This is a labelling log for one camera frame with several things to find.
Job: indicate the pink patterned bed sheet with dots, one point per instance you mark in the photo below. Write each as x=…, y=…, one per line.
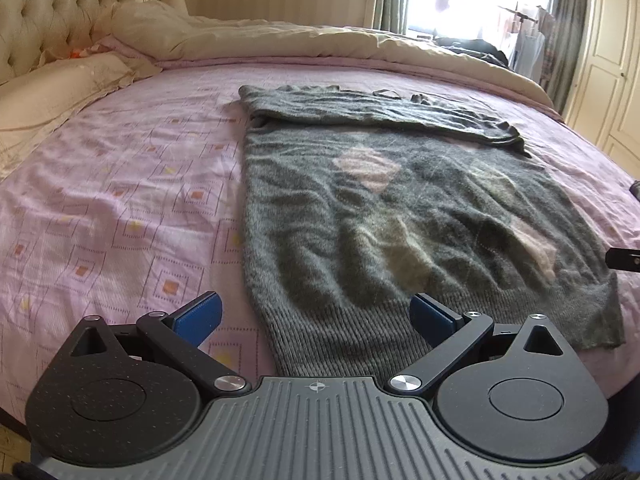
x=125, y=185

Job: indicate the cream tufted headboard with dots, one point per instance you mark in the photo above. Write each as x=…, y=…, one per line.
x=50, y=10

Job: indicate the small orange item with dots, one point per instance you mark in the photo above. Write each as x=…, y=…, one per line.
x=77, y=52

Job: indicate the pale grey hanging top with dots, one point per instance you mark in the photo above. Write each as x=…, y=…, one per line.
x=529, y=55

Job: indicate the clothes drying rack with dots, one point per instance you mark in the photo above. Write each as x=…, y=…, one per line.
x=520, y=5

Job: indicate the cream table lamp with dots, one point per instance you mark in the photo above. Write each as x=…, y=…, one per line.
x=174, y=0

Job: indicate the cream pillow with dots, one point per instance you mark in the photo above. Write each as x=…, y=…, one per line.
x=65, y=85

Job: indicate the plaid hanging shirt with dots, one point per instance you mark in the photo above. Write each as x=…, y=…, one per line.
x=549, y=42

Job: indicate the grey argyle sweater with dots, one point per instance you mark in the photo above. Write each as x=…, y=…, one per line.
x=350, y=220

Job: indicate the beige duvet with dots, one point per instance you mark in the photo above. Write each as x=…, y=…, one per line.
x=350, y=42

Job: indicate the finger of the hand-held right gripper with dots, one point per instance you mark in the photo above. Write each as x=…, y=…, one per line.
x=636, y=189
x=624, y=259

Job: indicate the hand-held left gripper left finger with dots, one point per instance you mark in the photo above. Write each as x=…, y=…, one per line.
x=197, y=316

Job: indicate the cream wardrobe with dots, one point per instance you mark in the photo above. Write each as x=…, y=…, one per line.
x=610, y=35

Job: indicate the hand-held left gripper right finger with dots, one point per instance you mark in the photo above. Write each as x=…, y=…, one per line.
x=432, y=317

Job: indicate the dark clothes pile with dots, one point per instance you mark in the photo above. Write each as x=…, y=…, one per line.
x=480, y=49

